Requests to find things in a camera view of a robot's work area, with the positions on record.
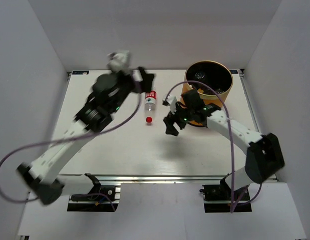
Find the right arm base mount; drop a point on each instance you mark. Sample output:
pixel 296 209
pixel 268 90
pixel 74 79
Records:
pixel 217 198

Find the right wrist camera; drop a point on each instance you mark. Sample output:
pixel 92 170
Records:
pixel 170 101

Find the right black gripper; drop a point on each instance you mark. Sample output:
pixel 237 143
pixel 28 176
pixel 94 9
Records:
pixel 170 129

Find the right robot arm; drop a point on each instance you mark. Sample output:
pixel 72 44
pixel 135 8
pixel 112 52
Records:
pixel 263 153

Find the upright-lying red label bottle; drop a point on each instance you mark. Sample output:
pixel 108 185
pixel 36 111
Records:
pixel 150 106

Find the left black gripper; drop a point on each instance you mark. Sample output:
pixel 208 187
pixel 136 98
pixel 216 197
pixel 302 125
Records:
pixel 146 84

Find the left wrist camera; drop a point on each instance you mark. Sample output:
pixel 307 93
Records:
pixel 119 61

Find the orange cylindrical bin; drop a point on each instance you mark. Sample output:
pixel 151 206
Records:
pixel 212 80

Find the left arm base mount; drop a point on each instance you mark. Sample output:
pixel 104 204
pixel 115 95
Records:
pixel 100 198

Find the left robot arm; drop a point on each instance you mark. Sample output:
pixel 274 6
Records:
pixel 107 95

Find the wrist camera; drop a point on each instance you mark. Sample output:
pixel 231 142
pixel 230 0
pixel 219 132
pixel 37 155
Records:
pixel 119 61
pixel 170 101

